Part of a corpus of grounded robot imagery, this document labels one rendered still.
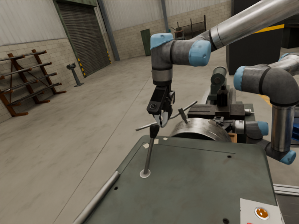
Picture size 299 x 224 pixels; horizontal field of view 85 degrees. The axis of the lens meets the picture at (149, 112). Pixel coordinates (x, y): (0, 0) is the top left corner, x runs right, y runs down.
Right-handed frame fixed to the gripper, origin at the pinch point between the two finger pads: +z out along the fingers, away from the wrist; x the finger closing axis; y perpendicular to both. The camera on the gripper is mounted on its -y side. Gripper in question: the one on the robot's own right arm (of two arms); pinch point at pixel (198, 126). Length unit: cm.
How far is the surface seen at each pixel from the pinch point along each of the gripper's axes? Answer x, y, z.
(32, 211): -108, -53, 204
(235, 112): -10.9, 38.6, -19.8
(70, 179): -108, 0, 194
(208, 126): 14.6, -20.6, -9.3
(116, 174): 19, -60, 14
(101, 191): 20, -66, 14
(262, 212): 18, -59, -26
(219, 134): 11.6, -22.0, -14.1
